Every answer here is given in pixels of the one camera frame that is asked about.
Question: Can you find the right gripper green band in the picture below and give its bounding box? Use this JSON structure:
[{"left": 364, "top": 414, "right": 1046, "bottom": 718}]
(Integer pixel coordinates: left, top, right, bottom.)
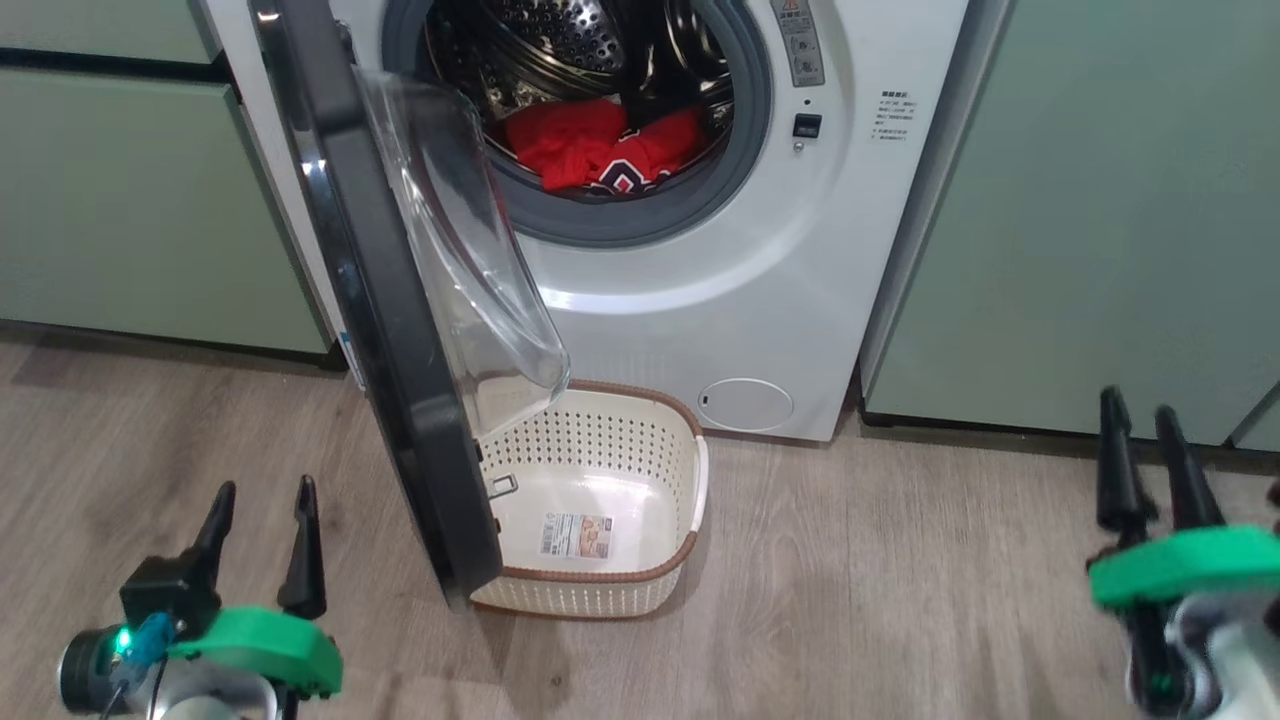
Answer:
[{"left": 1087, "top": 387, "right": 1280, "bottom": 720}]

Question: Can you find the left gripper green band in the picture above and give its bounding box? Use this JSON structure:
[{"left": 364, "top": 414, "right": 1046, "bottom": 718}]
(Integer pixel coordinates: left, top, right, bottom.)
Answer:
[{"left": 58, "top": 475, "right": 344, "bottom": 713}]

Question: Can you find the black round glass machine door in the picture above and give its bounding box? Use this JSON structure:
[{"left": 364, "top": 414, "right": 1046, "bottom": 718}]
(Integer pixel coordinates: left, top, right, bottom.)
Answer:
[{"left": 248, "top": 0, "right": 572, "bottom": 612}]

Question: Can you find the red sports jersey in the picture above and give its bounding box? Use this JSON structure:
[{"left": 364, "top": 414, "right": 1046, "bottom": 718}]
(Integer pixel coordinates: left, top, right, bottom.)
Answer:
[{"left": 503, "top": 97, "right": 707, "bottom": 196}]

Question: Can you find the narrow green cabinet door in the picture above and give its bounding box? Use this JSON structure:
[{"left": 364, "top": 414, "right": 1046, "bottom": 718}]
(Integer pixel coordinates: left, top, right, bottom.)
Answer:
[{"left": 1230, "top": 385, "right": 1280, "bottom": 454}]

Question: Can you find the product label sticker in basket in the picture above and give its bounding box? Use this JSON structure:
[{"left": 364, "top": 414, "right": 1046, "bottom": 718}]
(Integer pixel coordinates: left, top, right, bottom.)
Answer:
[{"left": 539, "top": 512, "right": 614, "bottom": 561}]

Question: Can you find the large green cabinet door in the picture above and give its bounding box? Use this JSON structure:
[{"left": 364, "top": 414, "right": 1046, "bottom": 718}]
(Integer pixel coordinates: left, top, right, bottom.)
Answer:
[{"left": 0, "top": 68, "right": 336, "bottom": 357}]

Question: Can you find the cream perforated laundry basket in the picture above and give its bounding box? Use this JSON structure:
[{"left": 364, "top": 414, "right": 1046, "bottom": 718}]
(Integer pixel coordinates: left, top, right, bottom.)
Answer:
[{"left": 470, "top": 380, "right": 711, "bottom": 619}]

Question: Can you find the white front-load washing machine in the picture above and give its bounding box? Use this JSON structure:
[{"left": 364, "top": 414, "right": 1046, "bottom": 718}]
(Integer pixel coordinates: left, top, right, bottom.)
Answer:
[{"left": 205, "top": 0, "right": 971, "bottom": 443}]

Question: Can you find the blue energy label sticker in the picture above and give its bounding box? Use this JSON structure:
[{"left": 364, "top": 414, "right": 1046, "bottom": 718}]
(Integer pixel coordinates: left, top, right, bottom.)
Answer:
[{"left": 337, "top": 328, "right": 367, "bottom": 391}]

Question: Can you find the wide green cabinet panel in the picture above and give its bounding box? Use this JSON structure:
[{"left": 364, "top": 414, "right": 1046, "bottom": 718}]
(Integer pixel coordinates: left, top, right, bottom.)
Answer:
[{"left": 862, "top": 0, "right": 1280, "bottom": 447}]

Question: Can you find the small green cabinet drawer front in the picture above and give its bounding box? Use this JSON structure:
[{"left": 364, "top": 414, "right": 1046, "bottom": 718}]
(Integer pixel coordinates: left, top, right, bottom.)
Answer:
[{"left": 0, "top": 0, "right": 223, "bottom": 64}]

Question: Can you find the left gripper blue cable plug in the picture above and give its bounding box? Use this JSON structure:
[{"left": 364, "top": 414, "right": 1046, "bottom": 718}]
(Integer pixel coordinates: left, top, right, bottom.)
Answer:
[{"left": 112, "top": 612, "right": 179, "bottom": 669}]

